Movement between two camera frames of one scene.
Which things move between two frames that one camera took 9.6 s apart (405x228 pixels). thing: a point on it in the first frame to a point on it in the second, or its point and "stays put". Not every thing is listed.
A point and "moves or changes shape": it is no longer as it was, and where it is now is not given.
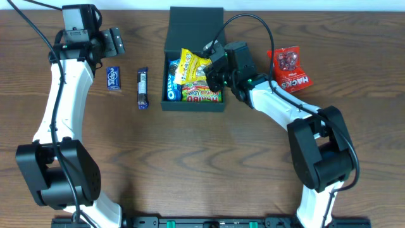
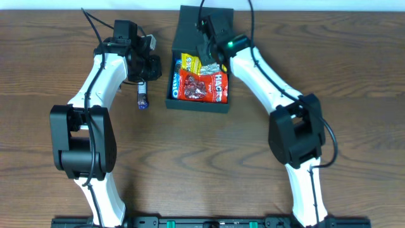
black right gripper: x=212 y=74 to x=206 y=51
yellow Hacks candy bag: x=192 y=67 moves or changes shape
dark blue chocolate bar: x=142 y=85 stays put
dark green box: x=190 y=28 to x=228 y=12
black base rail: x=214 y=222 stays put
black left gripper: x=111 y=41 to x=147 y=70
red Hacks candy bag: x=286 y=71 to x=212 y=87
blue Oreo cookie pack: x=174 y=90 moves or changes shape
